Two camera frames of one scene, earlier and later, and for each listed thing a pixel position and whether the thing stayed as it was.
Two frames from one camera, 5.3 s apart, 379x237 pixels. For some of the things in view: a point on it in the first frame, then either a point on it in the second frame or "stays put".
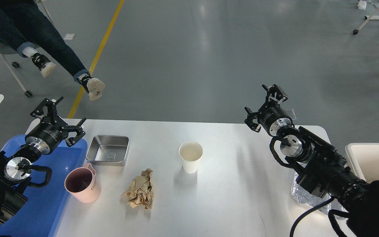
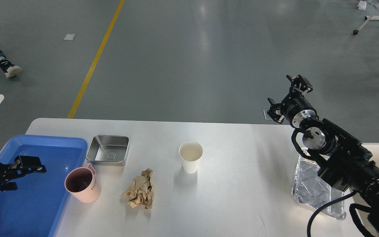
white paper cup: (190, 152) stays put
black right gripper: (272, 117) to (296, 108)
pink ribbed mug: (81, 182) stays put
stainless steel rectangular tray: (108, 150) stays put
